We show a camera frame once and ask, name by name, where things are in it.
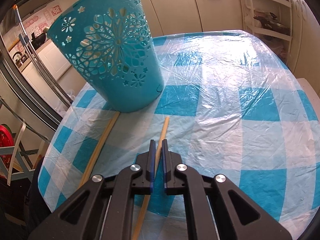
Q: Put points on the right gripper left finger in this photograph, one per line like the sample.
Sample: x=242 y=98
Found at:
x=102 y=208

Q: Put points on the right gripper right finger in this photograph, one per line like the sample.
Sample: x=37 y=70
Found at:
x=215 y=208

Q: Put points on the bamboo chopstick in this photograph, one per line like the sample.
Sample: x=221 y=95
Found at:
x=93 y=159
x=146 y=199

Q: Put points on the cream kitchen cabinets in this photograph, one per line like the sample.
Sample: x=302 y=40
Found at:
x=189 y=16

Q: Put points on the blue white checkered tablecloth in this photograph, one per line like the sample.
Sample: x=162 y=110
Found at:
x=234 y=109

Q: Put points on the white folding stool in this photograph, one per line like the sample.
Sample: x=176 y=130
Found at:
x=16 y=163

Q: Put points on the metal mop pole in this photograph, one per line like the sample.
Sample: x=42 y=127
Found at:
x=38 y=63

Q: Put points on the teal perforated plastic basket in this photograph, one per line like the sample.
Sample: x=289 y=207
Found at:
x=109 y=43

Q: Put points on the black frying pan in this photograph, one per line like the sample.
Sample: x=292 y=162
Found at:
x=38 y=41

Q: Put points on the white shelf cart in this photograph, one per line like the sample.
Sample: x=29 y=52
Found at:
x=270 y=21

